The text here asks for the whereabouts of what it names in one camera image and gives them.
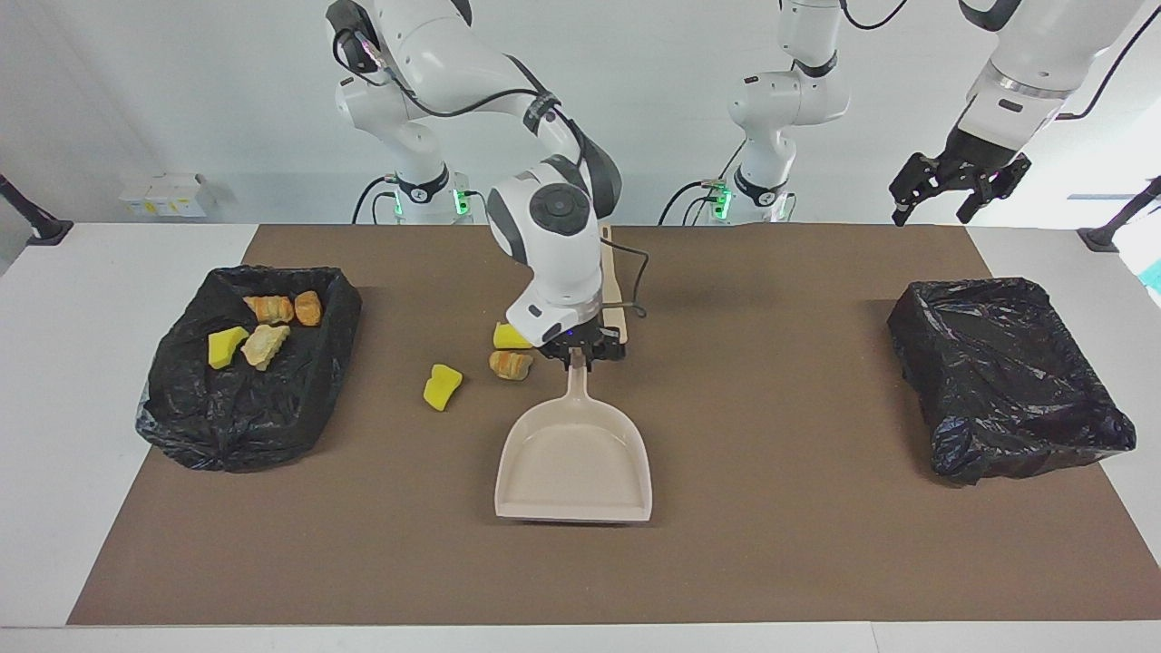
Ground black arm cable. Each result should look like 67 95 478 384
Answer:
839 0 1161 121
328 0 651 321

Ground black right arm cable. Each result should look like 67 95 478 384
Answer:
328 0 651 321

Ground white cardboard box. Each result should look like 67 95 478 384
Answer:
119 171 220 219

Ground pale stone-like bread chunk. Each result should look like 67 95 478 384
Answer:
240 323 292 372

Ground brown table mat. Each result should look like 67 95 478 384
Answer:
66 224 1161 627

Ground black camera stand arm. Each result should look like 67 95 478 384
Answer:
1077 176 1161 254
0 172 74 247

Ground long striped croissant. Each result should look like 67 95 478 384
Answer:
242 294 297 327

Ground black bag lined bin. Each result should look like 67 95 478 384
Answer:
886 277 1137 487
135 264 364 473

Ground black left base cable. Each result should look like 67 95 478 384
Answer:
659 139 750 227

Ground yellow wedge sponge piece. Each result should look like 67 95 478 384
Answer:
207 326 250 371

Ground beige plastic dustpan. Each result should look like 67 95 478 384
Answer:
493 348 655 525

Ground beige hand brush black bristles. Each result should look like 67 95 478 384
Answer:
598 226 629 345

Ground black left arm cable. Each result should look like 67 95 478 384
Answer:
839 0 1161 121

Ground black base cable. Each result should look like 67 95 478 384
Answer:
659 139 750 227
351 174 401 226

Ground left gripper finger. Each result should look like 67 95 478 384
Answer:
890 153 945 226
956 155 1033 225

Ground black right base cable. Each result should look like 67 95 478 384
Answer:
351 174 401 226

